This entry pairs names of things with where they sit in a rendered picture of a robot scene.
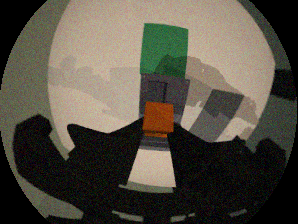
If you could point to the orange l-shaped block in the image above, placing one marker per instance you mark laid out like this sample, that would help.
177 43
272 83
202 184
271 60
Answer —
158 119

